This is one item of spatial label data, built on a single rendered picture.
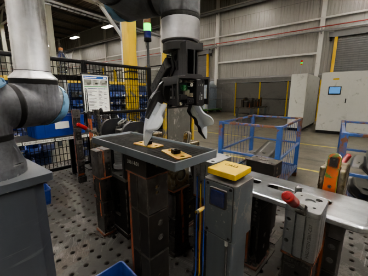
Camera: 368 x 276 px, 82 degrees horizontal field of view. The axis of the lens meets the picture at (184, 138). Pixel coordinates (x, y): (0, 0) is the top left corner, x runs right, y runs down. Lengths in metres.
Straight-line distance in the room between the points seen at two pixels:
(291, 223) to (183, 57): 0.41
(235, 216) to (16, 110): 0.55
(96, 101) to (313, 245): 1.68
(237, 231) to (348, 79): 8.23
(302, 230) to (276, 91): 12.43
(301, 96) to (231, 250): 8.24
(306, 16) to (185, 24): 15.14
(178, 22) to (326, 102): 8.21
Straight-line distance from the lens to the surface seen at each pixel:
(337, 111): 8.54
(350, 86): 8.53
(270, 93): 12.97
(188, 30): 0.42
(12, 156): 0.65
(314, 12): 15.51
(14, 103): 0.65
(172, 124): 4.14
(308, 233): 0.54
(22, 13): 0.73
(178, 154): 0.47
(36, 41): 0.72
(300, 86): 8.60
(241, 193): 0.40
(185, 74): 0.39
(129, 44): 2.11
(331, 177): 0.84
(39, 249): 0.72
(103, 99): 1.89
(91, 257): 0.96
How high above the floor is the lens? 1.29
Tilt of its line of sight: 12 degrees down
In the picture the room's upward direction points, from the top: straight up
